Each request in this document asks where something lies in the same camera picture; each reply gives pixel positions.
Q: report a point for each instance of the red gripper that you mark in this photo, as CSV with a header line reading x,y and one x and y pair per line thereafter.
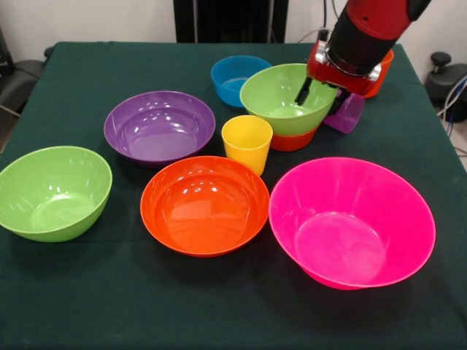
x,y
343,80

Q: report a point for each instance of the purple plastic cup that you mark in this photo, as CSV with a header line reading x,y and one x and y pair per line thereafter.
x,y
346,116

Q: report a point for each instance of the green plastic bowl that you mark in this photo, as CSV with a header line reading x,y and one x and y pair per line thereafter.
x,y
273,91
54,189

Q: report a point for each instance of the pink plastic bowl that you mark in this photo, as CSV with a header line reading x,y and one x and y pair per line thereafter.
x,y
350,226

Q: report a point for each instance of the large orange plastic bowl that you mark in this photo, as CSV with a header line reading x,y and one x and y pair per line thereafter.
x,y
204,211

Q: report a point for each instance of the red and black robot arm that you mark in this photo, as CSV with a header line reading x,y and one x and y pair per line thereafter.
x,y
365,36

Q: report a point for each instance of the small orange plastic bowl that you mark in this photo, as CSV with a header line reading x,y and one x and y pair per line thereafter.
x,y
292,143

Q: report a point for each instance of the orange plastic cup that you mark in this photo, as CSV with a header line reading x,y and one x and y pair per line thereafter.
x,y
379,89

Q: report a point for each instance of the black power plug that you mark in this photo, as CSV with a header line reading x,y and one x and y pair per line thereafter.
x,y
322,35

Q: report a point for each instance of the yellow plastic cup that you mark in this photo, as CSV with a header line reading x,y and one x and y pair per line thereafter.
x,y
248,153

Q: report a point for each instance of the blue plastic bowl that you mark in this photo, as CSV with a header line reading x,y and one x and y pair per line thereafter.
x,y
228,82

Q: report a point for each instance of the purple plastic bowl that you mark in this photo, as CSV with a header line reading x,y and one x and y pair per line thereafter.
x,y
157,131

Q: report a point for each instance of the dark green tablecloth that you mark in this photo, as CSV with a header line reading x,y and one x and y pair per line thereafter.
x,y
109,299

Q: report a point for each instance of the black chair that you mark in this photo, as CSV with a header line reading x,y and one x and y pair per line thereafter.
x,y
18,84

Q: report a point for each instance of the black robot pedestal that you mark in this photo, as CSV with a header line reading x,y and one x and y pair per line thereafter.
x,y
233,18

